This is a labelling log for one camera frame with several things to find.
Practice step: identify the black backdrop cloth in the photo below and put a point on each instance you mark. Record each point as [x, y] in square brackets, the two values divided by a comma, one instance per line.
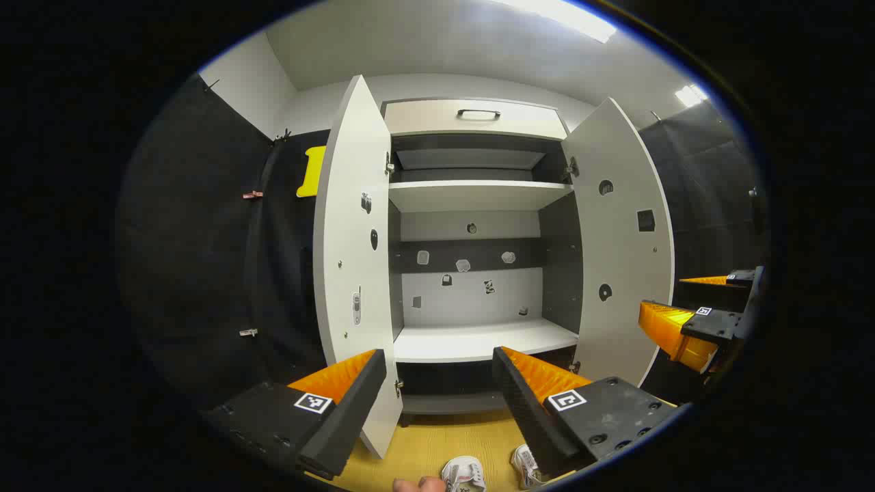
[205, 273]
[704, 191]

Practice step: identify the white grey shoe cabinet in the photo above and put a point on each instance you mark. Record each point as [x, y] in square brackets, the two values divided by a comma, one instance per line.
[478, 338]

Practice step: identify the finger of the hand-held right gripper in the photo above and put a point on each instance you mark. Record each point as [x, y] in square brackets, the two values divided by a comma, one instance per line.
[742, 277]
[714, 324]

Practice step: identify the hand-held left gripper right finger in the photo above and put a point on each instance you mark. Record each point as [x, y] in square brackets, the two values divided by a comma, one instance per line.
[523, 403]

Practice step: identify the white shoe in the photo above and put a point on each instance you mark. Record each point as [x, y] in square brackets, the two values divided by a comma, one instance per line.
[523, 465]
[463, 473]

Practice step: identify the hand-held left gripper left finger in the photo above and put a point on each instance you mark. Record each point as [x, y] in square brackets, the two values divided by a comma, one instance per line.
[352, 417]

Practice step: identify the white cabinet door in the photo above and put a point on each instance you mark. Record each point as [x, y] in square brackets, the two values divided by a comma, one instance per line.
[348, 239]
[622, 239]

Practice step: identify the small ceiling light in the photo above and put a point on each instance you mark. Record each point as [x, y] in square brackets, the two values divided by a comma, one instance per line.
[690, 96]

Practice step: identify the black clip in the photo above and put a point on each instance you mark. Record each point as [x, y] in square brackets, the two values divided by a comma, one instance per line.
[282, 136]

